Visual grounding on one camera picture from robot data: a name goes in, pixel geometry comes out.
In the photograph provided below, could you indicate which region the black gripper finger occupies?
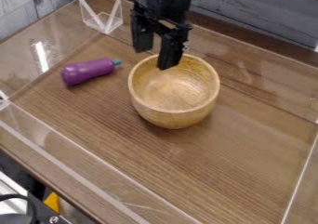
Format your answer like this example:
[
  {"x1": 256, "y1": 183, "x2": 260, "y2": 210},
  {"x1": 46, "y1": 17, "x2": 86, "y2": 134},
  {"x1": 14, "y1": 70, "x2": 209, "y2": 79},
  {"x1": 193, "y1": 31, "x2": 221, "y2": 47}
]
[
  {"x1": 132, "y1": 12, "x2": 154, "y2": 53},
  {"x1": 158, "y1": 32, "x2": 185, "y2": 70}
]

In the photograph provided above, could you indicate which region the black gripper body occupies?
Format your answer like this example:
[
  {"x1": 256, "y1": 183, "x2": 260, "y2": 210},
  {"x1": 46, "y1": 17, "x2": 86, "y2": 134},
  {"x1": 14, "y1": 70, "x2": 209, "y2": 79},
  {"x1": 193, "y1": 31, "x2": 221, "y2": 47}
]
[{"x1": 132, "y1": 0, "x2": 193, "y2": 36}]

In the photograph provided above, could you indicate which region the purple toy eggplant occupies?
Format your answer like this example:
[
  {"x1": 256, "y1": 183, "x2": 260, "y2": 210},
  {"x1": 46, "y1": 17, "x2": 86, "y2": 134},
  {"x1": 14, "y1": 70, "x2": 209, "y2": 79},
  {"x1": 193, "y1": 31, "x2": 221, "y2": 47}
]
[{"x1": 62, "y1": 58, "x2": 122, "y2": 86}]

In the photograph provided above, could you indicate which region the light wooden bowl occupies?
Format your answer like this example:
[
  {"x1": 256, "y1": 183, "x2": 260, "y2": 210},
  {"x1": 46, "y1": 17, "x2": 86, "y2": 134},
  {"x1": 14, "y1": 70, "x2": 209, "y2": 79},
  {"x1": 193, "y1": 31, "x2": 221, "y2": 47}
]
[{"x1": 129, "y1": 54, "x2": 221, "y2": 129}]

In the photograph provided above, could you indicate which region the black device with yellow label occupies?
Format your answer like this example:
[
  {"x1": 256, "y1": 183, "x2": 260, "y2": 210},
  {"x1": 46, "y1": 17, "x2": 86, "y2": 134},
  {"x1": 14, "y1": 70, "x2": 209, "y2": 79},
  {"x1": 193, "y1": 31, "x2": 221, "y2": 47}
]
[{"x1": 27, "y1": 192, "x2": 98, "y2": 224}]

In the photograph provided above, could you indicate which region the clear acrylic corner bracket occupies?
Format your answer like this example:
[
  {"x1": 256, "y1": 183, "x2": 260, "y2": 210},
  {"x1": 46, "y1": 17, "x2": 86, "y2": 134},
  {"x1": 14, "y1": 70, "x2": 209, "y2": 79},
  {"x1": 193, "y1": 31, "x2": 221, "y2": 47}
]
[{"x1": 79, "y1": 0, "x2": 124, "y2": 34}]

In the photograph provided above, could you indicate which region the clear acrylic tray wall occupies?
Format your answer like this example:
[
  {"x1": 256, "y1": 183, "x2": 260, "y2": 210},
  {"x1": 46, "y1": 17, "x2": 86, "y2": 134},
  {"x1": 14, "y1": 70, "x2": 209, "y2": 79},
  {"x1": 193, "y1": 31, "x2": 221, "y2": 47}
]
[{"x1": 0, "y1": 91, "x2": 202, "y2": 224}]

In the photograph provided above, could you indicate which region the black cable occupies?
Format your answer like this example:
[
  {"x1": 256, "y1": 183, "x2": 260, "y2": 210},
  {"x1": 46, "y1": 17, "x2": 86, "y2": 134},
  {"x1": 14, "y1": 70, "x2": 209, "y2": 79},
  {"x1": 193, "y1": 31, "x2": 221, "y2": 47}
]
[{"x1": 0, "y1": 193, "x2": 42, "y2": 224}]

